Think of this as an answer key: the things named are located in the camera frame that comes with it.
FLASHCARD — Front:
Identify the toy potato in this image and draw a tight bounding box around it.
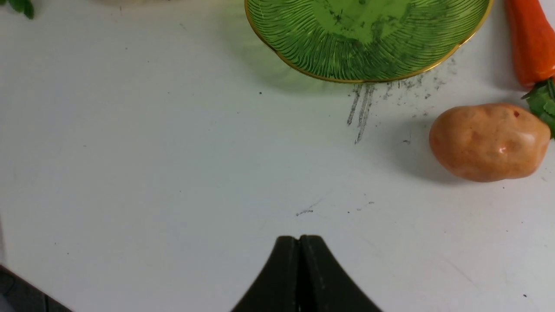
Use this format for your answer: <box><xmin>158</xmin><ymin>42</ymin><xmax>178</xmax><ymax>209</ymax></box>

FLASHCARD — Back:
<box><xmin>429</xmin><ymin>103</ymin><xmax>551</xmax><ymax>182</ymax></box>

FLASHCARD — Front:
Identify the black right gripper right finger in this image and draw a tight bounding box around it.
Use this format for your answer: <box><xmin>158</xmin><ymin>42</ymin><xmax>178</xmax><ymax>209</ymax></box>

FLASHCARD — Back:
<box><xmin>299</xmin><ymin>235</ymin><xmax>381</xmax><ymax>312</ymax></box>

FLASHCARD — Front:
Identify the toy carrot with green top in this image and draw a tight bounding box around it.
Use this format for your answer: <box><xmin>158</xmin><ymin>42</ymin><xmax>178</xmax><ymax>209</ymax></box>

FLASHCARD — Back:
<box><xmin>504</xmin><ymin>0</ymin><xmax>555</xmax><ymax>137</ymax></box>

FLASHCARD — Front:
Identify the green ribbed plastic plate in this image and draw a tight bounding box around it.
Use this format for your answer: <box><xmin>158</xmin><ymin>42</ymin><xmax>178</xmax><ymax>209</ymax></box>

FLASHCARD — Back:
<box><xmin>244</xmin><ymin>0</ymin><xmax>493</xmax><ymax>84</ymax></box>

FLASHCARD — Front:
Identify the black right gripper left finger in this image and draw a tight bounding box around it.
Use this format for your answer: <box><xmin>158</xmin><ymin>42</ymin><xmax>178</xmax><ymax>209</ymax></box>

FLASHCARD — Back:
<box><xmin>233</xmin><ymin>236</ymin><xmax>300</xmax><ymax>312</ymax></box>

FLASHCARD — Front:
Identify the toy carrot with green leaves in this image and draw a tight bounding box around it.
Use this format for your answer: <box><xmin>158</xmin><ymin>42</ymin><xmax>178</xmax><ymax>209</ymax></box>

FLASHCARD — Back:
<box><xmin>0</xmin><ymin>0</ymin><xmax>35</xmax><ymax>20</ymax></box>

